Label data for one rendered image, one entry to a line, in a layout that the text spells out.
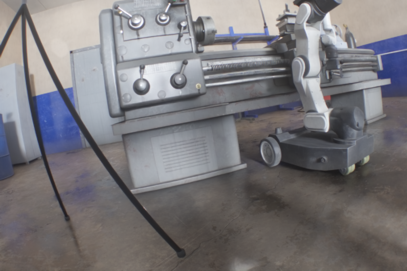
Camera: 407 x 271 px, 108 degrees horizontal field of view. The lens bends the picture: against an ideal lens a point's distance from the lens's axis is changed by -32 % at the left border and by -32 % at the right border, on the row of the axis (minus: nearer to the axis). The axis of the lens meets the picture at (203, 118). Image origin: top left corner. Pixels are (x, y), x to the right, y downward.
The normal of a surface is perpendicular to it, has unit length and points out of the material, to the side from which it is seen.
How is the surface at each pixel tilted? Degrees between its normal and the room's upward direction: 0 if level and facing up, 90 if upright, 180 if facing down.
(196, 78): 90
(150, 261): 0
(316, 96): 75
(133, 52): 90
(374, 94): 90
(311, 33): 106
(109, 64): 90
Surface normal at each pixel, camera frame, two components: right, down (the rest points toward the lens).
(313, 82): 0.25, -0.24
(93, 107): 0.25, 0.03
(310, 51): 0.33, 0.29
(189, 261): -0.17, -0.98
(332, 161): -0.78, 0.18
